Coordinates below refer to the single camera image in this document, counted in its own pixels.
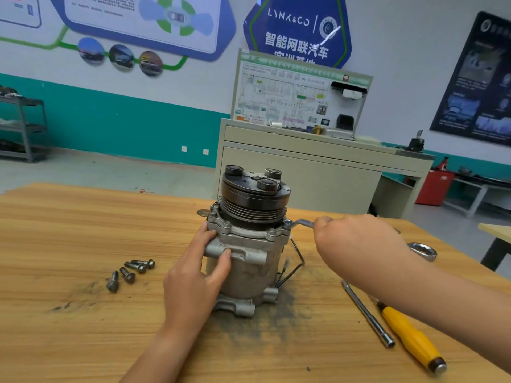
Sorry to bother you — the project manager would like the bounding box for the person's left hand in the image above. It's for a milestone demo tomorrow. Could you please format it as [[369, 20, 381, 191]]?
[[162, 221, 233, 336]]

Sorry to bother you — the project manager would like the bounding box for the person's right hand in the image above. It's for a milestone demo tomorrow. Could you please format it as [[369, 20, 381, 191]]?
[[311, 213, 420, 288]]

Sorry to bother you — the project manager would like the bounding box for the silver combination wrench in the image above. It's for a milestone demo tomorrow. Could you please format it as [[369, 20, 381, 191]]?
[[287, 217, 439, 262]]

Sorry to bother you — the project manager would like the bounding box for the grey metal compressor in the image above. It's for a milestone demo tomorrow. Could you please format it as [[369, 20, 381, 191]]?
[[197, 165, 306, 318]]

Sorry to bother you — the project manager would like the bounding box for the person's right forearm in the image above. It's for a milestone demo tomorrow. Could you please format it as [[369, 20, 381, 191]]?
[[391, 251, 511, 373]]

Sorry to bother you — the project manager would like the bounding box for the silver L-shaped socket wrench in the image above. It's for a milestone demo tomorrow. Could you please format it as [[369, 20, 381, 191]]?
[[342, 280, 396, 349]]

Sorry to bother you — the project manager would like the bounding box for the beige workbench cabinet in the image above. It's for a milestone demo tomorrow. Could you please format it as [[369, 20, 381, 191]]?
[[214, 118, 435, 219]]

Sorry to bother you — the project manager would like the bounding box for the red cabinet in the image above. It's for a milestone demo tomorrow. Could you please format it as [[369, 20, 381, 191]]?
[[415, 165, 458, 207]]

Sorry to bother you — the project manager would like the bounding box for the small black device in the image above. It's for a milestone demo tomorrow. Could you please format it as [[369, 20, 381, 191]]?
[[406, 130, 426, 152]]

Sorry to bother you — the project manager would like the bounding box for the wooden side table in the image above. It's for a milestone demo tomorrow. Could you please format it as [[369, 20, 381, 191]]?
[[477, 222, 511, 272]]

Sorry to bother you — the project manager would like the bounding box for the white wiring display board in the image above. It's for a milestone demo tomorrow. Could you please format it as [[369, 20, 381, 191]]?
[[230, 49, 374, 140]]

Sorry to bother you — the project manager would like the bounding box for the grey metal shelf cart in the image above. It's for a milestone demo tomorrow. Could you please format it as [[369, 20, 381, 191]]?
[[0, 86, 49, 163]]

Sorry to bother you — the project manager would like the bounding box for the blue rounded infographic panel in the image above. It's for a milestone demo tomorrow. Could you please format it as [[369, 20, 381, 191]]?
[[48, 0, 237, 62]]

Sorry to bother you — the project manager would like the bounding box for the yellow handled screwdriver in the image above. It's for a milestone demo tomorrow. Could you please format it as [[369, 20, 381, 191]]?
[[369, 295, 448, 375]]

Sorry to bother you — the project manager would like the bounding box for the dark wall poster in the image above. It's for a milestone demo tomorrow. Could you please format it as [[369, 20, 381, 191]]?
[[430, 11, 511, 147]]

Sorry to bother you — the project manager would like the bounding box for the round photo wall decal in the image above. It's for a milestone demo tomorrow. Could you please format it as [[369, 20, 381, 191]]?
[[77, 37, 106, 66], [109, 44, 136, 72], [138, 51, 164, 78]]

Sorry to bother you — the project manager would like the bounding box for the blue hexagon wall sign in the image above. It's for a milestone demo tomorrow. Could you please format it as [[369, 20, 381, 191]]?
[[243, 0, 353, 69]]

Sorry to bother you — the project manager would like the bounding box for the white infographic wall panel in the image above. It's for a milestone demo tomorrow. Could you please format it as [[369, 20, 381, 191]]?
[[0, 0, 43, 29]]

